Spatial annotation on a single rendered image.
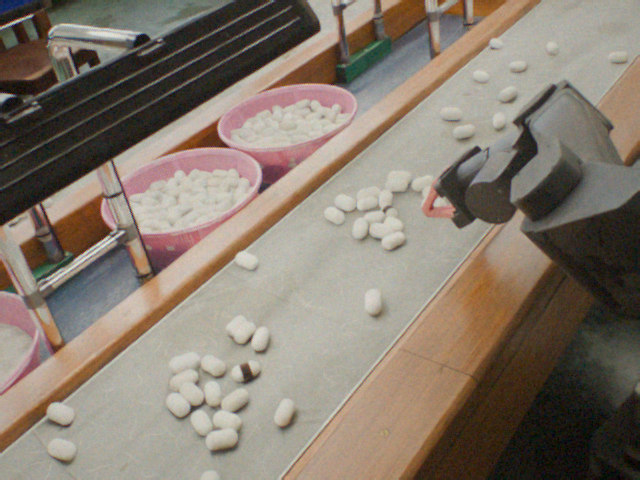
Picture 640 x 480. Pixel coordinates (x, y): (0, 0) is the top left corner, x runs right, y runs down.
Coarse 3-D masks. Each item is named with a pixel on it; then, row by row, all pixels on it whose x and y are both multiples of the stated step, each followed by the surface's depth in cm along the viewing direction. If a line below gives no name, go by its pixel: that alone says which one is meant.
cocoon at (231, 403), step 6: (240, 390) 79; (228, 396) 79; (234, 396) 79; (240, 396) 79; (246, 396) 79; (222, 402) 79; (228, 402) 78; (234, 402) 78; (240, 402) 79; (222, 408) 78; (228, 408) 78; (234, 408) 78
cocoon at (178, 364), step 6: (186, 354) 85; (192, 354) 85; (174, 360) 85; (180, 360) 85; (186, 360) 85; (192, 360) 85; (198, 360) 85; (174, 366) 84; (180, 366) 84; (186, 366) 85; (192, 366) 85; (174, 372) 85; (180, 372) 85
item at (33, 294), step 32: (64, 32) 77; (96, 32) 74; (128, 32) 72; (64, 64) 81; (0, 96) 62; (128, 224) 94; (0, 256) 82; (96, 256) 92; (128, 256) 97; (32, 288) 85
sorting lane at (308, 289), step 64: (576, 0) 167; (576, 64) 139; (448, 128) 126; (512, 128) 122; (320, 192) 115; (256, 256) 103; (320, 256) 101; (384, 256) 98; (448, 256) 96; (192, 320) 94; (256, 320) 91; (320, 320) 89; (384, 320) 88; (128, 384) 86; (256, 384) 82; (320, 384) 81; (128, 448) 77; (192, 448) 76; (256, 448) 75
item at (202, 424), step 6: (192, 414) 78; (198, 414) 77; (204, 414) 78; (192, 420) 77; (198, 420) 77; (204, 420) 77; (210, 420) 77; (198, 426) 76; (204, 426) 76; (210, 426) 76; (198, 432) 76; (204, 432) 76; (210, 432) 77
